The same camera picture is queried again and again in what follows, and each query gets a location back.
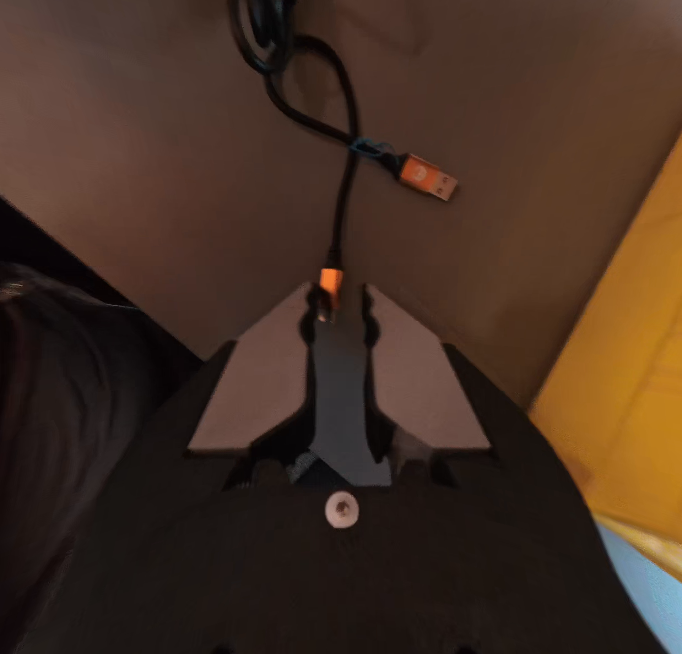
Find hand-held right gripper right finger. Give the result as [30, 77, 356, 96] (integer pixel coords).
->
[362, 281, 492, 463]

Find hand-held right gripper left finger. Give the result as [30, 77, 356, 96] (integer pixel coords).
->
[186, 281, 319, 463]

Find black usb-c cable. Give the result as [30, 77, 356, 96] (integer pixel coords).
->
[228, 0, 459, 325]

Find blue twist tie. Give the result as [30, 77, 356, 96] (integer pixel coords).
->
[349, 137, 396, 158]

